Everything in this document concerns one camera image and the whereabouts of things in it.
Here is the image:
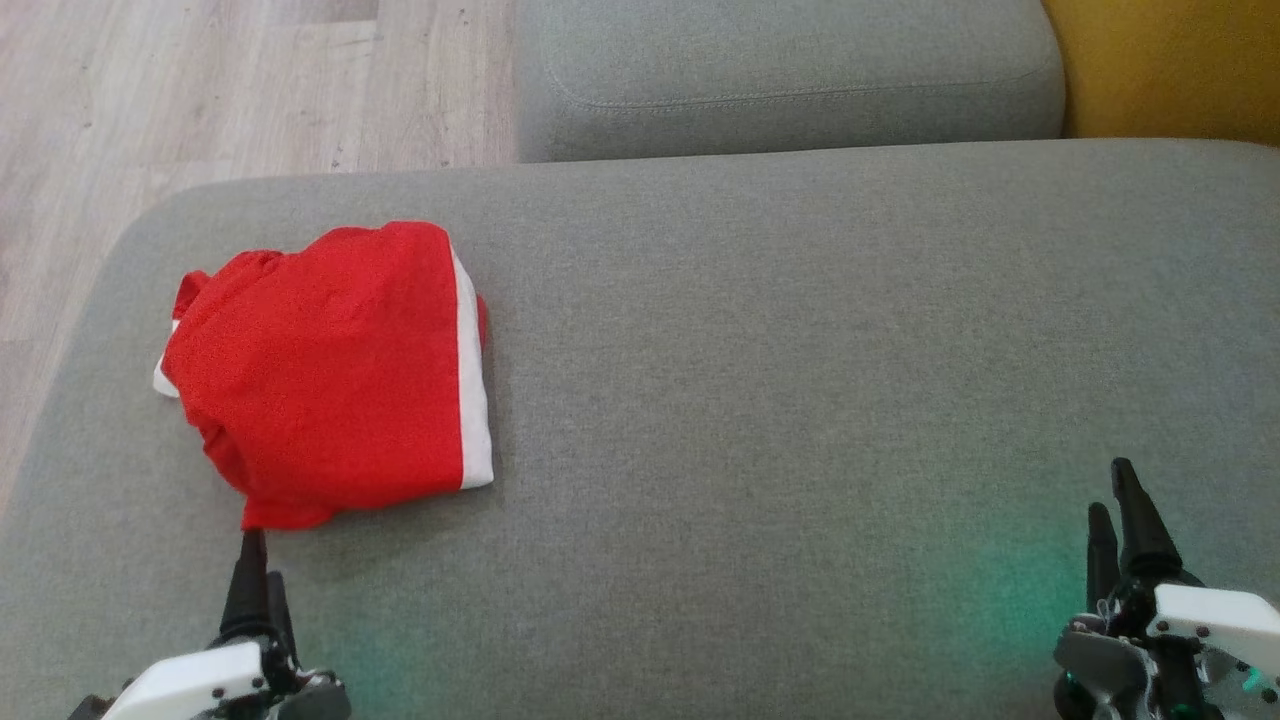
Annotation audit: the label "red shorts white stripes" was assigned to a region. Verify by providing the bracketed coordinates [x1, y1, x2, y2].
[160, 220, 495, 532]

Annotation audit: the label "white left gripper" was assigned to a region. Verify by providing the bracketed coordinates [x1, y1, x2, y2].
[68, 529, 352, 720]

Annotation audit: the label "grey sofa seat cushion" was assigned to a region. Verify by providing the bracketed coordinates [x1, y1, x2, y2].
[0, 138, 1280, 720]

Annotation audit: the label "red Bulls basketball jersey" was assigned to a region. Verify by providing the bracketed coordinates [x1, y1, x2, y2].
[152, 250, 286, 401]

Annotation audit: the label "yellow fabric cushion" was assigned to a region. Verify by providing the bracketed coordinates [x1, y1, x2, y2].
[1040, 0, 1280, 149]

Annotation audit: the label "grey sofa back cushion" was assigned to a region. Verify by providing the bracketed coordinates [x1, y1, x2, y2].
[512, 0, 1066, 164]

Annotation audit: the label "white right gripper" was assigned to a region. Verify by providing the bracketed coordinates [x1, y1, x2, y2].
[1054, 457, 1280, 720]

